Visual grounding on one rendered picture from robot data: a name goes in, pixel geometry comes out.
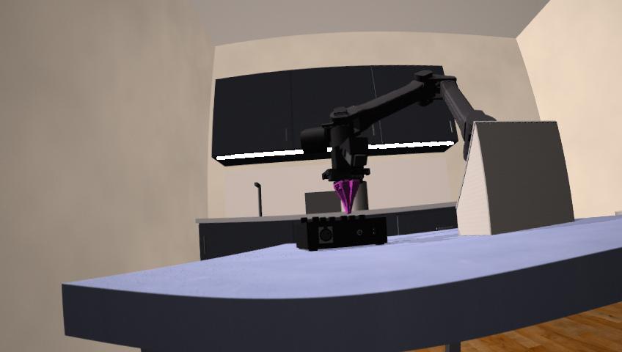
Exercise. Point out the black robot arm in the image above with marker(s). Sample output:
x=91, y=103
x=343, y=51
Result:
x=352, y=151

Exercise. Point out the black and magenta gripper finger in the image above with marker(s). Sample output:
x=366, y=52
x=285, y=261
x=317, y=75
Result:
x=343, y=190
x=354, y=184

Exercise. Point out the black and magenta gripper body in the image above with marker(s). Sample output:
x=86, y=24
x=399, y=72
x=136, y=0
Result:
x=337, y=175

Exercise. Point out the black lighting desk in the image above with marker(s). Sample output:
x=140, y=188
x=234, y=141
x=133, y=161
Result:
x=330, y=234

